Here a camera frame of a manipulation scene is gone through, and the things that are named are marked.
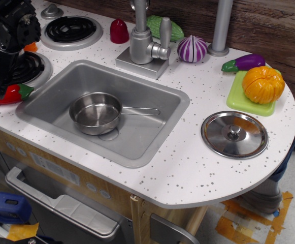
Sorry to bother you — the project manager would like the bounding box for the orange toy piece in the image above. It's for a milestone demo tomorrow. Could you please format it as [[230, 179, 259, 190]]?
[[23, 42, 38, 52]]

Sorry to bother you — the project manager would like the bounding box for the red toy chili pepper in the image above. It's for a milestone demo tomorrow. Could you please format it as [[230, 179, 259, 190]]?
[[0, 84, 35, 104]]

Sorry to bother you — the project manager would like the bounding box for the blue clamp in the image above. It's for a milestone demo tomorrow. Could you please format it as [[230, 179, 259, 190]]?
[[0, 192, 32, 224]]

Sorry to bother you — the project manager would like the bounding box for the grey toy sink basin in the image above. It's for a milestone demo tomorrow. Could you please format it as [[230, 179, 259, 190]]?
[[16, 60, 189, 168]]

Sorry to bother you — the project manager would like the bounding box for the grey vertical support pole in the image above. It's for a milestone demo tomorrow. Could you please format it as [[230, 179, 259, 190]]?
[[208, 0, 234, 57]]

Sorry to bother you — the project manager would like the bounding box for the silver toy faucet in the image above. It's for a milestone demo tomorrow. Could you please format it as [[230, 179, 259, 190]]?
[[115, 0, 172, 79]]

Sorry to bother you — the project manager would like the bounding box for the green toy bitter gourd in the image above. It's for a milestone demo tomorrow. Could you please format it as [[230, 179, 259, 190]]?
[[147, 15, 184, 41]]

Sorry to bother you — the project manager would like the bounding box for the front black stove burner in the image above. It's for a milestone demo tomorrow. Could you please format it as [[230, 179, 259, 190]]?
[[11, 51, 53, 90]]

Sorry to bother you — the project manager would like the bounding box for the purple toy eggplant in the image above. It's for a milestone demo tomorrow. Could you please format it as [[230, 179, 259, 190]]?
[[221, 54, 266, 72]]

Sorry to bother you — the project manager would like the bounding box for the grey shoe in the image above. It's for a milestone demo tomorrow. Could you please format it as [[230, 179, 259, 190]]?
[[241, 179, 282, 214]]

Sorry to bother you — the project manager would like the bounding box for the back black stove burner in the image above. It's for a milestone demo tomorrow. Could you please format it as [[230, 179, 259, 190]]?
[[41, 16, 103, 51]]

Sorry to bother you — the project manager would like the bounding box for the green toy cutting board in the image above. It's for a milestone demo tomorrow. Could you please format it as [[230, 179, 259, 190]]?
[[226, 71, 276, 116]]

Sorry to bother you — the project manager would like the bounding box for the small steel saucepan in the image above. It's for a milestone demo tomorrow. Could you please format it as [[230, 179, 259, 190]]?
[[69, 92, 160, 136]]

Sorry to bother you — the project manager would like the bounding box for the red toy pepper half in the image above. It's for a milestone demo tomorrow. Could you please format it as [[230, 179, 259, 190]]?
[[110, 19, 129, 44]]

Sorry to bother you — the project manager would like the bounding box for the black stove burner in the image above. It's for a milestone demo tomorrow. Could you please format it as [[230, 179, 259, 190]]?
[[11, 51, 53, 90], [41, 16, 103, 51]]

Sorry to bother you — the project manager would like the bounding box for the orange toy pumpkin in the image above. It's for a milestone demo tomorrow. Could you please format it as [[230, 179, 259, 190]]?
[[242, 66, 285, 104]]

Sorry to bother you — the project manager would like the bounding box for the round steel pot lid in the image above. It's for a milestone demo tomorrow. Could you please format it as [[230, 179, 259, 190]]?
[[201, 111, 269, 159]]

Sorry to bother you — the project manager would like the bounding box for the grey stove knob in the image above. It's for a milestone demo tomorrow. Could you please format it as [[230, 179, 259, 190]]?
[[41, 4, 63, 20]]

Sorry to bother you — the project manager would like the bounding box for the grey oven door handle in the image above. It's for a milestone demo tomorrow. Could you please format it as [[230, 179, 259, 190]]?
[[5, 167, 120, 240]]

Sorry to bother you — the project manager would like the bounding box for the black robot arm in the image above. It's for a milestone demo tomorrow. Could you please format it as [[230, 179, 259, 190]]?
[[0, 1, 41, 99]]

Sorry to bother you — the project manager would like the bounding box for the purple striped toy onion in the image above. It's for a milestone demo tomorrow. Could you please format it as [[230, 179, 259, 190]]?
[[177, 35, 208, 63]]

